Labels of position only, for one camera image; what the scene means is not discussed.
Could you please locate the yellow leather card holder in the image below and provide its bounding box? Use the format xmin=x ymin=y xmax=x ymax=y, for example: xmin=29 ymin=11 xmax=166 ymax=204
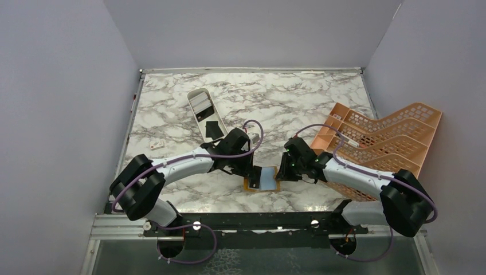
xmin=244 ymin=166 xmax=280 ymax=193

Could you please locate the black credit card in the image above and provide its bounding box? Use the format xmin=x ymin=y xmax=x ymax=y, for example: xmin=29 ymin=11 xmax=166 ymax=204
xmin=205 ymin=121 xmax=225 ymax=140

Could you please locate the purple cable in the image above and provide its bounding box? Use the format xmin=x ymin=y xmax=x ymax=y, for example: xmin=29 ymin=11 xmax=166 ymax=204
xmin=111 ymin=120 xmax=265 ymax=266
xmin=292 ymin=123 xmax=438 ymax=264

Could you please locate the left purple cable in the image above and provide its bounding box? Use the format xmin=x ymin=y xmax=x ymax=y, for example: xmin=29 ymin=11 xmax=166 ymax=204
xmin=111 ymin=120 xmax=265 ymax=266

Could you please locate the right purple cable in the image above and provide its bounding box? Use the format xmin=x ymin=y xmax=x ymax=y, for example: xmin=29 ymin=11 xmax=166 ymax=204
xmin=292 ymin=123 xmax=438 ymax=264

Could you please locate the white oblong card tray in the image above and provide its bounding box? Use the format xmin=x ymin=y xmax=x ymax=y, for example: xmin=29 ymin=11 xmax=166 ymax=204
xmin=187 ymin=88 xmax=228 ymax=142

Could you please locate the black metal base rail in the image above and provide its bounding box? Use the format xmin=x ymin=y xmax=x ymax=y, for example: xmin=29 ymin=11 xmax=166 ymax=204
xmin=143 ymin=201 xmax=368 ymax=249

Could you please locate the white marker in rack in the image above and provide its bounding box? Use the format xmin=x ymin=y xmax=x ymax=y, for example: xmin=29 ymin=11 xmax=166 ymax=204
xmin=337 ymin=133 xmax=360 ymax=148

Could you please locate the orange plastic file rack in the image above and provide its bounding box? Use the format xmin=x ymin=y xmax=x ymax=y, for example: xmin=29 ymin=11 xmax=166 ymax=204
xmin=309 ymin=102 xmax=443 ymax=202

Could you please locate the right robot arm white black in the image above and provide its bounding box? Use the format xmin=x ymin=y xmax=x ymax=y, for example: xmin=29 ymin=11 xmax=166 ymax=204
xmin=276 ymin=137 xmax=436 ymax=237

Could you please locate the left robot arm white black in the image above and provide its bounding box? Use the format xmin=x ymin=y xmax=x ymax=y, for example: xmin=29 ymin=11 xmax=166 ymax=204
xmin=109 ymin=128 xmax=262 ymax=235

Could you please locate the small white red tag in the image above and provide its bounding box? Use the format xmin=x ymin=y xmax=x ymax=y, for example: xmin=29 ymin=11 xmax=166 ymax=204
xmin=149 ymin=139 xmax=165 ymax=150

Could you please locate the stack of cards in tray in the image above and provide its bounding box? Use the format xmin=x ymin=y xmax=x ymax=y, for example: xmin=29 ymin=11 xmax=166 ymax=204
xmin=189 ymin=92 xmax=215 ymax=122

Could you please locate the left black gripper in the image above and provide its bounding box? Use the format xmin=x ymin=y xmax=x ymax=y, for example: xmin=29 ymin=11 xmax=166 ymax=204
xmin=228 ymin=147 xmax=255 ymax=179

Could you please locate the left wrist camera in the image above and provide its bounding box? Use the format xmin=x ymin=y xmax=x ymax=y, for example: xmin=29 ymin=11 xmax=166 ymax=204
xmin=247 ymin=132 xmax=260 ymax=148

